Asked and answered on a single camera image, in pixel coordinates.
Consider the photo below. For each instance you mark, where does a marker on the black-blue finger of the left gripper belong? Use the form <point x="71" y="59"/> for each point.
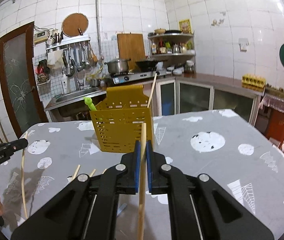
<point x="11" y="147"/>

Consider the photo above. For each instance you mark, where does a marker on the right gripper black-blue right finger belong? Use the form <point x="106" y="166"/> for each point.
<point x="199" y="207"/>

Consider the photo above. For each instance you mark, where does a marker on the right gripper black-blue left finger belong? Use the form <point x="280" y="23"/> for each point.
<point x="87" y="207"/>

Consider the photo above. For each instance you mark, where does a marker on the kitchen counter cabinets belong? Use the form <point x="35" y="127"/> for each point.
<point x="202" y="92"/>

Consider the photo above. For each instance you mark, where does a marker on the dark glass door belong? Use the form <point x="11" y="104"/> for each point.
<point x="17" y="79"/>

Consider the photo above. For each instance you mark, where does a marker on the steel sink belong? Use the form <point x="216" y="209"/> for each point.
<point x="73" y="103"/>

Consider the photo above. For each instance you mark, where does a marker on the white soap bottle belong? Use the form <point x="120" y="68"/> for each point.
<point x="64" y="82"/>

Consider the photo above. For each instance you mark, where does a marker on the white cloth on rack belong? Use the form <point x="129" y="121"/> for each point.
<point x="55" y="59"/>

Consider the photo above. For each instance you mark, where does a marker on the yellow perforated utensil holder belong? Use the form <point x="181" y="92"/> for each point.
<point x="117" y="119"/>

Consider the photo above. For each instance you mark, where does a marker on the steel faucet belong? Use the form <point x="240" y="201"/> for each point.
<point x="71" y="71"/>

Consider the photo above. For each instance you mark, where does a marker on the gas stove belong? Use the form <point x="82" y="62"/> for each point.
<point x="118" y="79"/>

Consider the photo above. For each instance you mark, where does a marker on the chopstick standing in holder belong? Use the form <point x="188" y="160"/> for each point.
<point x="152" y="90"/>

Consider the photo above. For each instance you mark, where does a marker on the round wooden board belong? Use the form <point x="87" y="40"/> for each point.
<point x="74" y="25"/>

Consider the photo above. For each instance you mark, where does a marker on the steel cooking pot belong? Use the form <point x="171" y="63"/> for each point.
<point x="118" y="66"/>

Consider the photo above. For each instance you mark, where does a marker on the yellow egg carton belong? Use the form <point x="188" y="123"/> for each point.
<point x="253" y="80"/>

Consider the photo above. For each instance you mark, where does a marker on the black wok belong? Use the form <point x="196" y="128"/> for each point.
<point x="148" y="65"/>

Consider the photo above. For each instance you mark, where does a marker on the rectangular wooden cutting board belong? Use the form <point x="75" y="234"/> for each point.
<point x="131" y="46"/>

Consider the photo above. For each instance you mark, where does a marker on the corner metal shelf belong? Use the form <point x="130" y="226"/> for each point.
<point x="172" y="48"/>

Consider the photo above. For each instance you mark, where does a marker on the green plastic utensil handle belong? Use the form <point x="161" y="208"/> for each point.
<point x="89" y="103"/>

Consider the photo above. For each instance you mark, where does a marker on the wall utensil rack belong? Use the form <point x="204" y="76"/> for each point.
<point x="79" y="49"/>

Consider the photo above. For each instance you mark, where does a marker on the white wall socket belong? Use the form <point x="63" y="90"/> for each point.
<point x="243" y="44"/>

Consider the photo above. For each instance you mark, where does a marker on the yellow wall poster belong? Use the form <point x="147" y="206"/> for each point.
<point x="185" y="26"/>

